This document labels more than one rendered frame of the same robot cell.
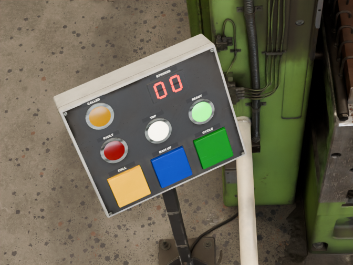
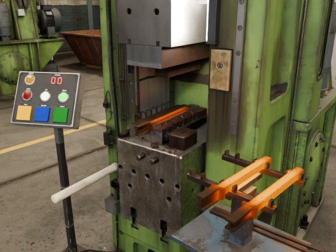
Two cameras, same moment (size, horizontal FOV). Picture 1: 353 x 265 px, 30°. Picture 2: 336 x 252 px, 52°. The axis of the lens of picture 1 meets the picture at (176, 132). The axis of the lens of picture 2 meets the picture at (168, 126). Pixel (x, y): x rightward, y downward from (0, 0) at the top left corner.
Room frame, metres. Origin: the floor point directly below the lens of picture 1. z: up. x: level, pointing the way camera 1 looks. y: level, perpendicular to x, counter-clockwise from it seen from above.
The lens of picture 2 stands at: (-0.57, -1.26, 1.54)
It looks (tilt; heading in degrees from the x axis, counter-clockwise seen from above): 20 degrees down; 25
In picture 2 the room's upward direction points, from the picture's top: straight up
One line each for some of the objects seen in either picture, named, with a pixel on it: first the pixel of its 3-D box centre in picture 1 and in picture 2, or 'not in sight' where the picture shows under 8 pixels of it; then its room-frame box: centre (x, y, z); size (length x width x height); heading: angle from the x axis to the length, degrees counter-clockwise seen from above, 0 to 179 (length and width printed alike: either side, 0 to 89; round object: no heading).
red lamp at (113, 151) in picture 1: (114, 150); (27, 95); (0.68, 0.13, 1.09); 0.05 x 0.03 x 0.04; 80
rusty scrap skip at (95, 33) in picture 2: not in sight; (103, 50); (6.56, 3.88, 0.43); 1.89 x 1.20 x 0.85; 73
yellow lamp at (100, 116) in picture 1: (100, 116); (29, 79); (0.72, 0.14, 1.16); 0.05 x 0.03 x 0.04; 80
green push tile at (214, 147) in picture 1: (213, 147); (60, 115); (0.69, -0.07, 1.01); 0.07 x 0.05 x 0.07; 105
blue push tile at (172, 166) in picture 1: (171, 166); (42, 114); (0.66, 0.02, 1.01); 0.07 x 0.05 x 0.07; 105
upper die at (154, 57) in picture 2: not in sight; (170, 51); (0.98, -0.55, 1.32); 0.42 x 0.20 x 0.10; 170
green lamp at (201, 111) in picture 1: (201, 111); (63, 97); (0.73, -0.06, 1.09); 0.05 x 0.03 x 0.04; 80
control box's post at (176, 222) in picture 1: (172, 204); (64, 183); (0.79, 0.05, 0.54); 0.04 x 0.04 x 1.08; 80
